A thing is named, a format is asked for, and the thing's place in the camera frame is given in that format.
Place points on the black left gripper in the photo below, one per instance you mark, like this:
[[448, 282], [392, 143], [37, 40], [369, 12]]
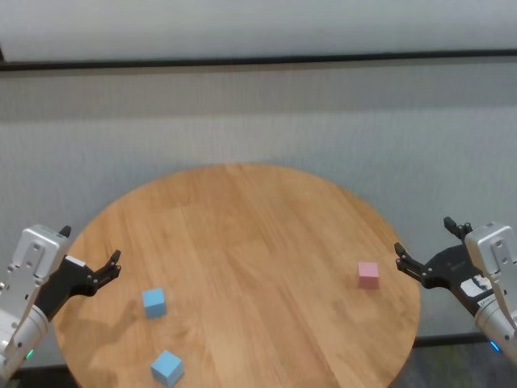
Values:
[[68, 279]]

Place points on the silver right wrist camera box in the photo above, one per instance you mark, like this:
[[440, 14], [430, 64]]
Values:
[[490, 246]]

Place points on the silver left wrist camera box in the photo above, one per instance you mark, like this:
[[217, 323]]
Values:
[[34, 254]]

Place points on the pink cube block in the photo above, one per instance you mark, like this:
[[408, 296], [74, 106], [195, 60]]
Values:
[[368, 275]]

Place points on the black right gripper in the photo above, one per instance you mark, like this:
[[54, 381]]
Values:
[[452, 268]]

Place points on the blue cube block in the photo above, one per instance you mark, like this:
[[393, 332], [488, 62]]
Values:
[[154, 302], [166, 368]]

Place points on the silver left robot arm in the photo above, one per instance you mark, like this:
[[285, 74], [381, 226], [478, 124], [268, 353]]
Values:
[[20, 343]]

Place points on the black wall rail strip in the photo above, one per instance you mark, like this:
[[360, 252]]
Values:
[[258, 60]]

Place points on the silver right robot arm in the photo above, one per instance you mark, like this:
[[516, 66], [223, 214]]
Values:
[[497, 323]]

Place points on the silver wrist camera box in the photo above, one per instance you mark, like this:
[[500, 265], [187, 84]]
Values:
[[490, 246], [34, 254]]

